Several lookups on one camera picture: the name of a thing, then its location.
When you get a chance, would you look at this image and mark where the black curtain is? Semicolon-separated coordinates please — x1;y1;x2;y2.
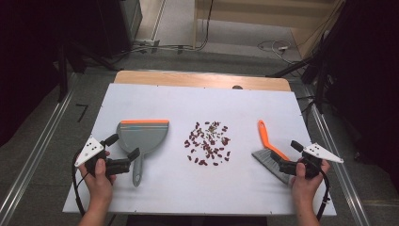
0;0;135;147
310;0;399;192

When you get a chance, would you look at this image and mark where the orange brush with grey bristles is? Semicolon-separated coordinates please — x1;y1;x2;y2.
251;120;292;186

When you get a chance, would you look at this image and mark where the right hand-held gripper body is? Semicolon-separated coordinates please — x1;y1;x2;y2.
279;142;344;180

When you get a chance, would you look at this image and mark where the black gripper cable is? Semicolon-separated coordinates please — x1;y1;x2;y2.
71;150;89;218
315;170;331;221

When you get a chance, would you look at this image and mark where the white floor cable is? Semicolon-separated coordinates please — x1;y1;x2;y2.
257;39;303;66

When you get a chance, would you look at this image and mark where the black stand leg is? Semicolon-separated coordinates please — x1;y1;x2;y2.
265;56;318;79

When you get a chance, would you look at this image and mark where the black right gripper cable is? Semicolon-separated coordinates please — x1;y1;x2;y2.
315;170;331;221

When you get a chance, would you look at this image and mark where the white board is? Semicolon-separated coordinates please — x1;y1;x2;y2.
61;82;337;218

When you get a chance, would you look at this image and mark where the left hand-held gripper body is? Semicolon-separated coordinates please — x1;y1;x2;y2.
74;137;131;177

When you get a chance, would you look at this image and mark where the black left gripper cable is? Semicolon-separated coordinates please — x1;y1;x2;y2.
71;150;89;218

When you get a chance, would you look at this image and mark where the person's left hand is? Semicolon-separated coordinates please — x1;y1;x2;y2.
78;152;117;205

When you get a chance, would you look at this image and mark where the pile of red beans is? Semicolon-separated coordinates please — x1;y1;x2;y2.
184;121;232;168

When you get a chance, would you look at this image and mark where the person's right hand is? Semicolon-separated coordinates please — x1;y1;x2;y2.
290;159;331;205

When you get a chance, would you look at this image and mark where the grey dustpan with orange lip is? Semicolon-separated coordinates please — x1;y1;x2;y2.
116;119;170;188

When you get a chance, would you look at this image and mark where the black floor cable bundle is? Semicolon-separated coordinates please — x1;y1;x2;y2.
111;0;215;59

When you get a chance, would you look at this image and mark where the wooden table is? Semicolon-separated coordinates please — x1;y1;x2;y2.
113;70;292;92

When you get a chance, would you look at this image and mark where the light wooden cabinet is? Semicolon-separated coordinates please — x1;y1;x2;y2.
191;0;346;60

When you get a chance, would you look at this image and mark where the aluminium floor rail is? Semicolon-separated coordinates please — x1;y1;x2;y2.
0;73;79;226
303;87;372;226

